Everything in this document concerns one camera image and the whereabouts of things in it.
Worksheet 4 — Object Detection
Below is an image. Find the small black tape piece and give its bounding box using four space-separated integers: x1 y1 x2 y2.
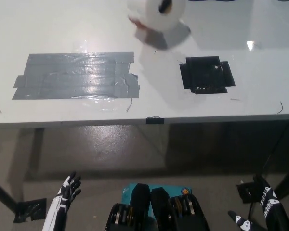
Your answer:
146 116 165 125

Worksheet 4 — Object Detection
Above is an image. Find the black slanted table leg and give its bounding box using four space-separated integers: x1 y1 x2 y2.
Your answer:
0 177 17 214
272 166 289 200

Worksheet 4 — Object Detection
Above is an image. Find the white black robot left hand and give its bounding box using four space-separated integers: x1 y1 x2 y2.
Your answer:
45 170 82 231

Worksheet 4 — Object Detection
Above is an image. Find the black floor tape patch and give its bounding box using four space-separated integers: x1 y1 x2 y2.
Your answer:
13 198 48 223
236 182 259 204

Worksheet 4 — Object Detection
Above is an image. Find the person's bare hand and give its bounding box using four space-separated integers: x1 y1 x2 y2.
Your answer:
129 16 148 32

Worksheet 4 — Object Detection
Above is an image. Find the thin black cable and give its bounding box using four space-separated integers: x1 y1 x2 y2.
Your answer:
248 127 289 218

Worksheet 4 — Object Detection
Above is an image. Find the grey duct tape patch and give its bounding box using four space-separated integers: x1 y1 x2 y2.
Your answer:
12 51 141 100

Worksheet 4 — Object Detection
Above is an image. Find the black tape square patch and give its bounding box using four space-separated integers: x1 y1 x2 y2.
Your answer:
179 56 236 94

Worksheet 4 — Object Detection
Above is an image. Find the grey upright table leg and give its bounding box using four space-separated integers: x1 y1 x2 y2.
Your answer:
28 127 45 174

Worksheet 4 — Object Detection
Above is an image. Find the white toilet paper roll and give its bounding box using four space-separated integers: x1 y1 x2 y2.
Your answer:
127 0 187 32

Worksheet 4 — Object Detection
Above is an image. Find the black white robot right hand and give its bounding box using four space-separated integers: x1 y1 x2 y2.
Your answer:
227 175 289 231

